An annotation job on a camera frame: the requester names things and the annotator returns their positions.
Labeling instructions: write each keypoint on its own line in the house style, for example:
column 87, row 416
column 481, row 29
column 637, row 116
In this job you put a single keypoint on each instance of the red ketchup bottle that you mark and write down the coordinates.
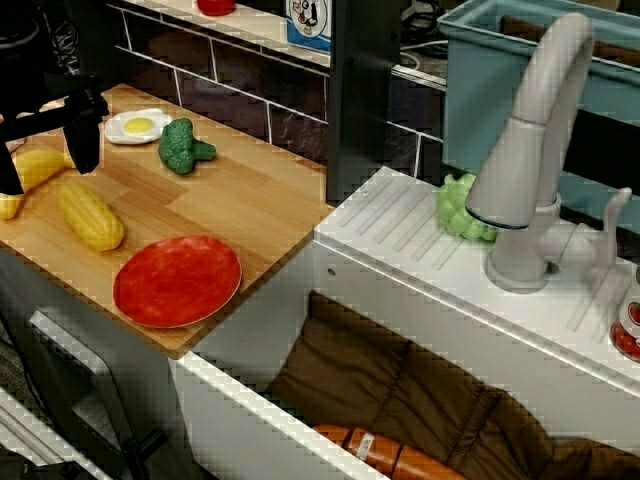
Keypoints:
column 215, row 6

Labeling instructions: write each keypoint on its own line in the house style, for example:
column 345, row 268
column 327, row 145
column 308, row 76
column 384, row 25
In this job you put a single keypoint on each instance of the brown quilted cloth in sink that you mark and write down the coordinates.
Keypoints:
column 390, row 380

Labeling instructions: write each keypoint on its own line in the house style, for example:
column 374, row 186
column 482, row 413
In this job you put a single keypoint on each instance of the yellow toy banana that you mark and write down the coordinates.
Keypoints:
column 40, row 167

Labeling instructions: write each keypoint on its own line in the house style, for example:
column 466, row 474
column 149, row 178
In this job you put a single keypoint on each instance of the toy fried egg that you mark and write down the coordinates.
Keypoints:
column 137, row 126

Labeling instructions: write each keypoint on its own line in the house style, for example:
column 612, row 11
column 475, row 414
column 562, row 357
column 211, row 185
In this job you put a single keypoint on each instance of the green toy broccoli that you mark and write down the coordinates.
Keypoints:
column 180, row 145

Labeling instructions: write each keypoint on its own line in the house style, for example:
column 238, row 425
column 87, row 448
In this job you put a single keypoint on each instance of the tomato soup can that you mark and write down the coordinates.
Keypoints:
column 627, row 325

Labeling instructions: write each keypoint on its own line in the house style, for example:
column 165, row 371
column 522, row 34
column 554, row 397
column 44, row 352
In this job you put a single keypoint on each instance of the blue white carton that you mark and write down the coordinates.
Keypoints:
column 307, row 25

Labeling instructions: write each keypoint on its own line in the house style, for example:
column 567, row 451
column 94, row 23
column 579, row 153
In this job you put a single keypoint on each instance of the yellow toy corn cob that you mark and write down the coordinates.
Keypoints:
column 90, row 217

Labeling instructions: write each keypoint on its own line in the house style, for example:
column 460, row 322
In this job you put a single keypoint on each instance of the wooden counter board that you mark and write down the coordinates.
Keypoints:
column 240, row 200

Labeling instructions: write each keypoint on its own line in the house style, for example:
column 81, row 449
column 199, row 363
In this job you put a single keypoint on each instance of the orange toy carrot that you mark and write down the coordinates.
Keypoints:
column 385, row 450

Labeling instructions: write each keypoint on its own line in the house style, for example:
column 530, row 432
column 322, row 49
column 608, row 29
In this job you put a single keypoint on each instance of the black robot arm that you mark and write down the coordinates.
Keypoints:
column 20, row 40

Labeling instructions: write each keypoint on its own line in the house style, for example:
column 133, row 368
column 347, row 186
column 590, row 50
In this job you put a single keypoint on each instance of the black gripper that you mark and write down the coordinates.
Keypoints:
column 82, row 102

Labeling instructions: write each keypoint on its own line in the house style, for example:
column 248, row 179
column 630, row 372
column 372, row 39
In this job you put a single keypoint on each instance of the light blue plastic bin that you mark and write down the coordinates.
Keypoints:
column 480, row 110

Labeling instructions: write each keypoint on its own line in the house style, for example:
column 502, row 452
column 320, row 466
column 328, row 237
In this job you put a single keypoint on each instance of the brown cloth in bin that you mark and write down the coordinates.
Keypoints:
column 615, row 50

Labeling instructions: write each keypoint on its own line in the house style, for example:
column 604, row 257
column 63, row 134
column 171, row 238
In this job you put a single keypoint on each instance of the white wall shelf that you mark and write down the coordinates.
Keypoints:
column 260, row 27

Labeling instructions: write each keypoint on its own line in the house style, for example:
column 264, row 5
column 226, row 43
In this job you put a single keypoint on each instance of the black vertical post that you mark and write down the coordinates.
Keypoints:
column 360, row 100

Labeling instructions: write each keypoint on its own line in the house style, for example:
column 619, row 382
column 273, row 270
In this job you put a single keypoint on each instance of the grey toy oven door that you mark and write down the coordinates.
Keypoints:
column 100, row 380

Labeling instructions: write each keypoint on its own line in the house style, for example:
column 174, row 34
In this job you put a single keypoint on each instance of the red round plate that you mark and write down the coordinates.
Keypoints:
column 177, row 282

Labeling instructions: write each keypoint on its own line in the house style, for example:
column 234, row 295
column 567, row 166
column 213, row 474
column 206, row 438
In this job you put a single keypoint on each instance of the white toy sink unit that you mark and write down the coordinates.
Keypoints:
column 400, row 270

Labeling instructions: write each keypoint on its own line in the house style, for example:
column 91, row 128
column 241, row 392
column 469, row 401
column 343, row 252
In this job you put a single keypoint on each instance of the grey toy faucet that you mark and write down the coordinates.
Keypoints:
column 540, row 100

